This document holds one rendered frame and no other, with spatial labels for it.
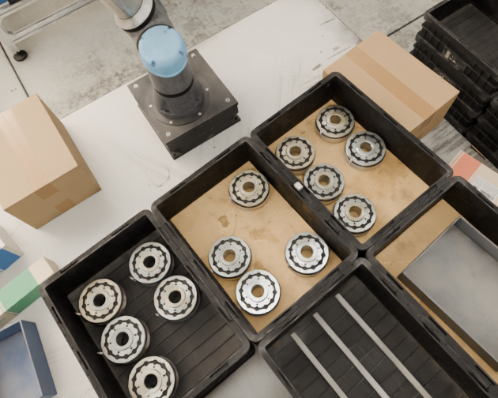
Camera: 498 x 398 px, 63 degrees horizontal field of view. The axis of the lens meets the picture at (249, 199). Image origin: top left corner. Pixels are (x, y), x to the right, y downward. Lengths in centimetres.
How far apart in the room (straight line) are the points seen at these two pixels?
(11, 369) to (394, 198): 108
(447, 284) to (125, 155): 97
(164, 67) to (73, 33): 181
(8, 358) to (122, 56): 180
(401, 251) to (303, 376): 37
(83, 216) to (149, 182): 22
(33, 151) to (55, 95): 134
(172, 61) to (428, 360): 91
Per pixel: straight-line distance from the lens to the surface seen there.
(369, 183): 109
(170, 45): 111
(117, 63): 259
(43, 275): 124
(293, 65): 145
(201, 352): 99
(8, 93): 276
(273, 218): 104
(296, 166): 106
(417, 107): 121
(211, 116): 123
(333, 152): 112
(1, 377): 131
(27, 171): 126
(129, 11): 115
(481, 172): 126
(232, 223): 104
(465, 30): 198
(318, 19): 160
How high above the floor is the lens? 180
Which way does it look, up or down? 67 degrees down
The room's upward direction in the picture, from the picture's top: 11 degrees counter-clockwise
